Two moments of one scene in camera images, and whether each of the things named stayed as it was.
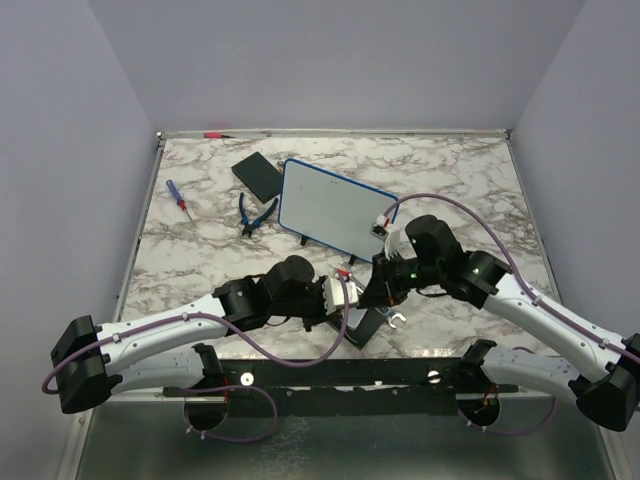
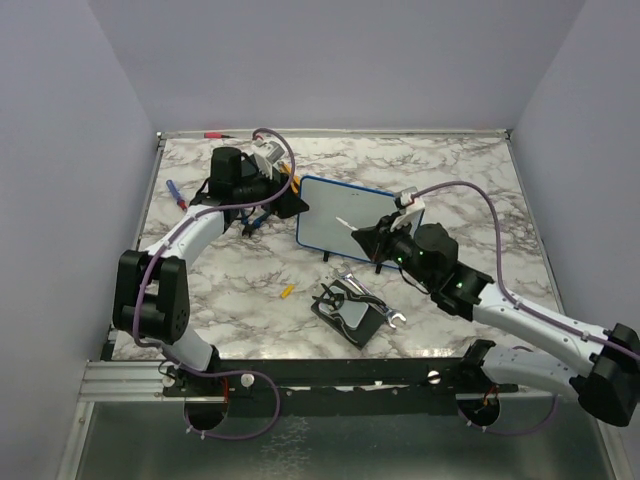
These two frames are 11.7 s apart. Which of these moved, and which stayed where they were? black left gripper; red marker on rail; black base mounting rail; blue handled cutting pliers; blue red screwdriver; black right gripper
Moved: black right gripper; black left gripper
Stayed: black base mounting rail; blue handled cutting pliers; red marker on rail; blue red screwdriver
